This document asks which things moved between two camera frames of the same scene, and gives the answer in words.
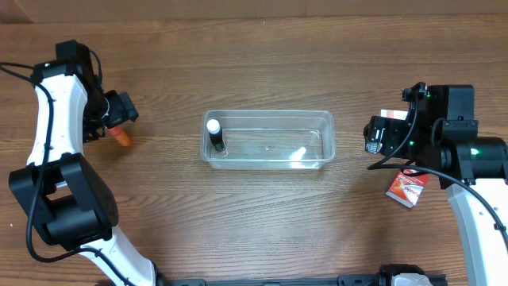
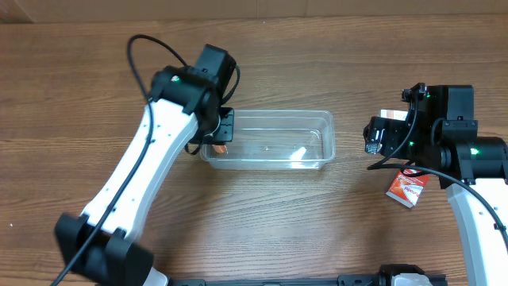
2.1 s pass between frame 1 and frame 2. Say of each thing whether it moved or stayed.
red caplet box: stayed
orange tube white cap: moved
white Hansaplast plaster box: stayed
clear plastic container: stayed
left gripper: moved
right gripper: stayed
